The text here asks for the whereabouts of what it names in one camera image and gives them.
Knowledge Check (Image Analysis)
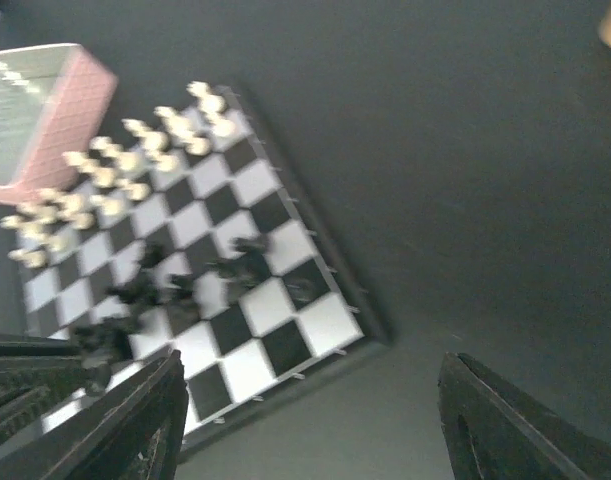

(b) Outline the black and white chessboard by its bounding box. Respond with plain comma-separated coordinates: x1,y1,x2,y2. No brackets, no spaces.
20,86,389,455

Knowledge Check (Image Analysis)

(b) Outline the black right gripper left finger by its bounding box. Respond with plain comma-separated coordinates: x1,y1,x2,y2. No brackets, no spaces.
0,350,188,479

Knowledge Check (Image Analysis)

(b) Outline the pink metal tin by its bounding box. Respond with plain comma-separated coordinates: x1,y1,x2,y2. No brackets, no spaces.
0,43,118,205

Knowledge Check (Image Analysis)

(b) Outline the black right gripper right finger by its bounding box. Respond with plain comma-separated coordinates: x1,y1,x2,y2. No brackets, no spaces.
438,353,611,480

